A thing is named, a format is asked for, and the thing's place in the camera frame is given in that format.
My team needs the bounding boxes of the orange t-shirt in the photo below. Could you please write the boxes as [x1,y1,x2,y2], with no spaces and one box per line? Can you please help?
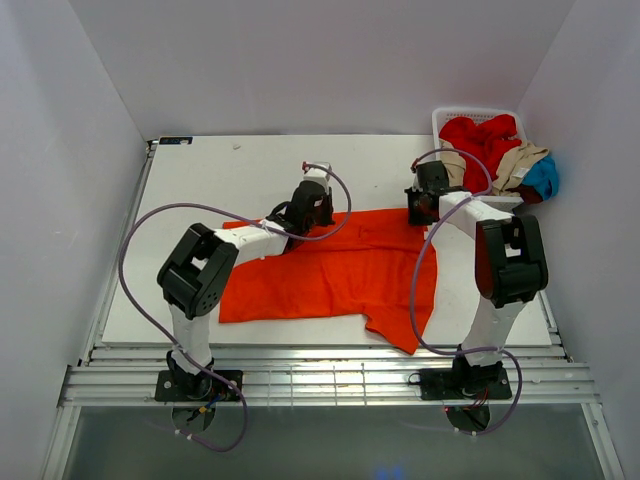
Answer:
[219,209,438,354]

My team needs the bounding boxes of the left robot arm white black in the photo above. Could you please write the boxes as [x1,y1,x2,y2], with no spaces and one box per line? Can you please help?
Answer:
[157,175,333,400]

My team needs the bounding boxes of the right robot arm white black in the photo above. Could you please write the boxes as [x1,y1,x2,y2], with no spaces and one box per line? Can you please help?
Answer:
[405,161,548,400]

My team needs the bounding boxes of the red t-shirt in basket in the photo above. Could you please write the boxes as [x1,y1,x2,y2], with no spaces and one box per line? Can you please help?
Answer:
[439,114,522,180]

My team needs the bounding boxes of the beige t-shirt in basket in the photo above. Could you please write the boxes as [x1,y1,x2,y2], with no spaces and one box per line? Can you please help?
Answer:
[439,142,550,197]

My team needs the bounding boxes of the dark red t-shirt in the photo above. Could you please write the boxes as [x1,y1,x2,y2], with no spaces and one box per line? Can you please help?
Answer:
[514,184,543,205]

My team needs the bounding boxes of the white plastic laundry basket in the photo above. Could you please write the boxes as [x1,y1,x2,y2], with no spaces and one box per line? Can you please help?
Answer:
[432,106,527,193]

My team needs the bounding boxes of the blue t-shirt in basket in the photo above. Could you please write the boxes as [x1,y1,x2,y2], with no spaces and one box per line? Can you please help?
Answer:
[522,155,560,201]

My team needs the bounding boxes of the blue label sticker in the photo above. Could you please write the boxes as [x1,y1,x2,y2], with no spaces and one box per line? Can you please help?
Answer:
[158,136,193,145]

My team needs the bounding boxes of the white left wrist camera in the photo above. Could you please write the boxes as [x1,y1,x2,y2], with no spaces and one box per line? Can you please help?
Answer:
[302,162,332,190]

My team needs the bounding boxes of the aluminium frame rail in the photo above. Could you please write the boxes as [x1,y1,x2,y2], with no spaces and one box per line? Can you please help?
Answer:
[59,345,600,407]

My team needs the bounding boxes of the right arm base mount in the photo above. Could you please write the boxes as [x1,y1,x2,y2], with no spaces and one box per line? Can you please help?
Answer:
[408,368,512,400]

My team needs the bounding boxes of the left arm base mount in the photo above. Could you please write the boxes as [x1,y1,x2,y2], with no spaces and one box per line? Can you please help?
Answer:
[154,370,243,403]

